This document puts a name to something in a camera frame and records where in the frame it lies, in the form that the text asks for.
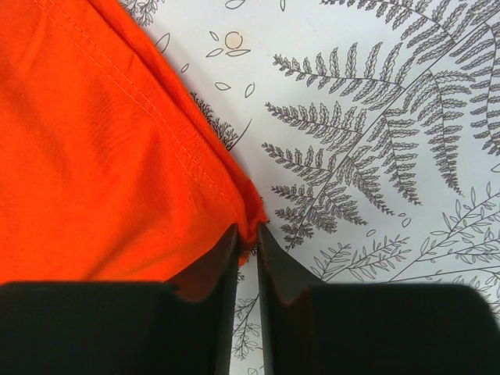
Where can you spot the orange t shirt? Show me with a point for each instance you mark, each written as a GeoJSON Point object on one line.
{"type": "Point", "coordinates": [109, 171]}

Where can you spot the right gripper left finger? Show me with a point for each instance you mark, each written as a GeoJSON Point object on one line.
{"type": "Point", "coordinates": [180, 326]}

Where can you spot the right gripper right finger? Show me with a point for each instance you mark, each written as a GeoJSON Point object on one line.
{"type": "Point", "coordinates": [312, 327]}

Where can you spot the floral patterned table mat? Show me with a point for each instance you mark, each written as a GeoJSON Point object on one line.
{"type": "Point", "coordinates": [369, 128]}

